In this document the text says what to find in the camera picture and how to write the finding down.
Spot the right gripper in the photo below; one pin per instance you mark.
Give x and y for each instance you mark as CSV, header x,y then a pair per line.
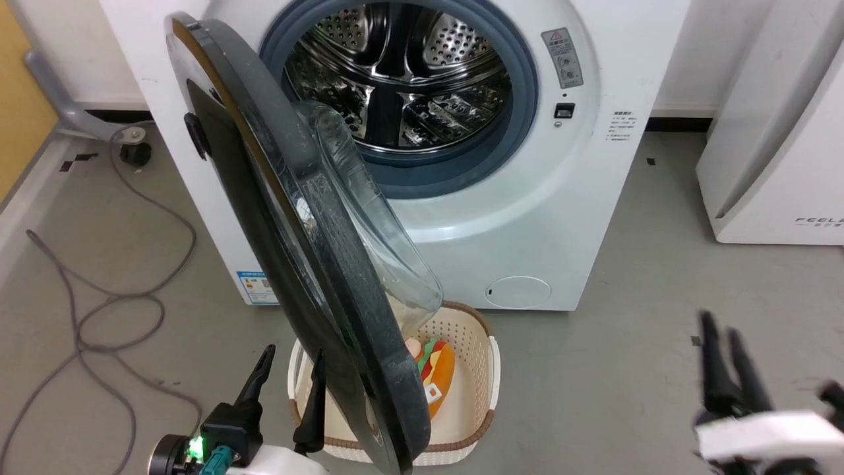
x,y
768,439

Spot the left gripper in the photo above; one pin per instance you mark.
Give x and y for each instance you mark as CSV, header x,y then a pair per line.
x,y
227,432

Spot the black round washer door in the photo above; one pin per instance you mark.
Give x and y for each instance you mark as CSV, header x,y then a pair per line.
x,y
277,218

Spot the white front-load washing machine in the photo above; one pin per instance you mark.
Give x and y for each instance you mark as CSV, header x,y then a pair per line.
x,y
593,198

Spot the grey rubber door gasket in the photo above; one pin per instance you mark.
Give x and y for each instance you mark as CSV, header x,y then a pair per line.
x,y
461,174

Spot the black door latch socket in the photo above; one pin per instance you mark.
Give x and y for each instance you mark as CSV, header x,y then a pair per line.
x,y
564,111

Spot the blue energy label sticker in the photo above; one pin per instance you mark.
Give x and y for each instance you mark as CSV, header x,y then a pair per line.
x,y
258,287

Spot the plush burger toy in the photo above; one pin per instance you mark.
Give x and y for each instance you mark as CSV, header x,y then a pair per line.
x,y
442,377

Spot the cream plastic laundry basket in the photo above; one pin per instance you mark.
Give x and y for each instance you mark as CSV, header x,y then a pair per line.
x,y
472,369

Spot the white appliance cabinet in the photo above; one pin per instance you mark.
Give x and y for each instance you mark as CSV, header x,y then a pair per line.
x,y
778,165

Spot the round white filter cover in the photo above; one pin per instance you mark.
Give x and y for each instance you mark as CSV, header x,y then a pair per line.
x,y
518,292

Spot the black caster wheel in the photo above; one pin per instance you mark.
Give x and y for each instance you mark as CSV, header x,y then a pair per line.
x,y
135,154

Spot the steel washer drum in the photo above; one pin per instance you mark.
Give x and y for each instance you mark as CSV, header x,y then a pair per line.
x,y
395,66

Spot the grey warning sticker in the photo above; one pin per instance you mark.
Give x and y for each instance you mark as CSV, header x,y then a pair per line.
x,y
564,59

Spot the grey wheeled stand leg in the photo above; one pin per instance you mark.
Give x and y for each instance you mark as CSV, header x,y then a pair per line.
x,y
66,109

